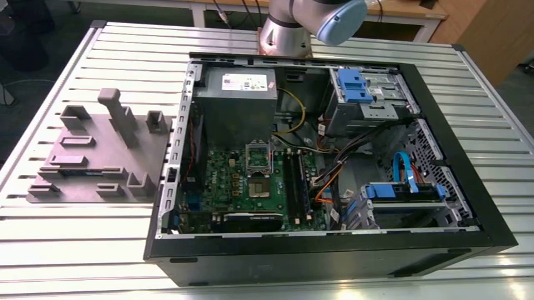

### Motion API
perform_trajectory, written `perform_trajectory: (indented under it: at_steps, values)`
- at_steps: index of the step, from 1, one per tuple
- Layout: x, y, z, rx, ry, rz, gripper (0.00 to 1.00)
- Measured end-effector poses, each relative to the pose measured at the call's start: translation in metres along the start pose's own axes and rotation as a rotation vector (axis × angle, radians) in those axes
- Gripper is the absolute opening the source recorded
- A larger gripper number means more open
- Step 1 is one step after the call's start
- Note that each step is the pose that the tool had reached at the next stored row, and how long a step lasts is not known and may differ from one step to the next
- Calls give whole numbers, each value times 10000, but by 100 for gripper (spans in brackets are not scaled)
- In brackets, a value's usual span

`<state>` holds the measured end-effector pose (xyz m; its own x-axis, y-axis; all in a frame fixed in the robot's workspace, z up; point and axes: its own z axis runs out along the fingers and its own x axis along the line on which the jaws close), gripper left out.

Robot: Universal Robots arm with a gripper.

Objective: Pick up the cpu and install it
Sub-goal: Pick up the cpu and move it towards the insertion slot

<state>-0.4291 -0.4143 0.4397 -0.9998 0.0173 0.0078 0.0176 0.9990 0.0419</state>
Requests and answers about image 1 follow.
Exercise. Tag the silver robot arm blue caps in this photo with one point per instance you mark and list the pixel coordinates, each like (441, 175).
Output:
(283, 34)

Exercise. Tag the CPU socket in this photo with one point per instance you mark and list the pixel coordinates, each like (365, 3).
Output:
(261, 187)

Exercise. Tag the black RAM slot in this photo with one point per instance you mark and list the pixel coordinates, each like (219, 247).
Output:
(290, 187)
(298, 175)

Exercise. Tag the grey power supply unit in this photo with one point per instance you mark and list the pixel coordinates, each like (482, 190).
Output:
(234, 109)

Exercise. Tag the green motherboard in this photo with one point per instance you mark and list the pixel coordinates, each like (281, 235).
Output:
(221, 193)

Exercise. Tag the blue RAM slot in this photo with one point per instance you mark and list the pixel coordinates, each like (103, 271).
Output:
(307, 200)

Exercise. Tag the grey metal drive cage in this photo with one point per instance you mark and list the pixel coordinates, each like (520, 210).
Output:
(346, 115)

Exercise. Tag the black graphics card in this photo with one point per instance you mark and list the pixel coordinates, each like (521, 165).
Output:
(250, 220)

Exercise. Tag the hard disk in blue carrier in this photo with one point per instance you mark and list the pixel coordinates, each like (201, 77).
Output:
(383, 191)

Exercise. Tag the grey metal disk bay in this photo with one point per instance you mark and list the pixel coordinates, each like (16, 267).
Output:
(367, 215)

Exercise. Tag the black open PC case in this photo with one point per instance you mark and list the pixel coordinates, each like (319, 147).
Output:
(291, 259)

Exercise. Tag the grey plastic parts rack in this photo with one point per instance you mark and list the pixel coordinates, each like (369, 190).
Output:
(104, 162)

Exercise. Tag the dark RAM stick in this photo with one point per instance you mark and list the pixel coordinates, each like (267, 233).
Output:
(82, 172)

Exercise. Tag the small black box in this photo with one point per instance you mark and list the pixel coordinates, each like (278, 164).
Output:
(429, 3)

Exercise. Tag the wooden cabinet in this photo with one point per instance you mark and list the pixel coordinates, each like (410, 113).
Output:
(492, 37)

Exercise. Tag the blue plastic drive bracket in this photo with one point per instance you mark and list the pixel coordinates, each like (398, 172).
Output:
(350, 78)

